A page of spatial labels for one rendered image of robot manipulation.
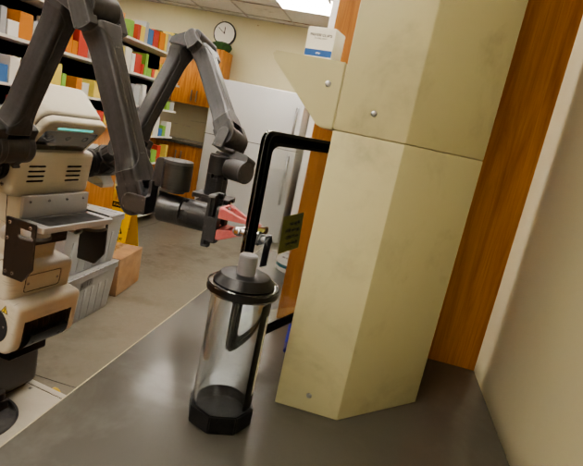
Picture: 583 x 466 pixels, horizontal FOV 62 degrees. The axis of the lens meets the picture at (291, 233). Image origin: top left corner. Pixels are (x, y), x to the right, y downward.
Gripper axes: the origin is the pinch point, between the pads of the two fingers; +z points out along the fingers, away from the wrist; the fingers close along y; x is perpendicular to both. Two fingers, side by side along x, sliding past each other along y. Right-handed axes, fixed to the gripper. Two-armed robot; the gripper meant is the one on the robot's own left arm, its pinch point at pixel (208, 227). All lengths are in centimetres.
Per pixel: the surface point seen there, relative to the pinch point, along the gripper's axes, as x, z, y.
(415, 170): -43, -29, 46
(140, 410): -59, 15, 14
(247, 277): -56, -9, 26
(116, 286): 177, 107, -120
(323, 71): -46, -40, 29
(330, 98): -46, -37, 31
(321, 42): -37, -46, 26
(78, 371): 81, 113, -82
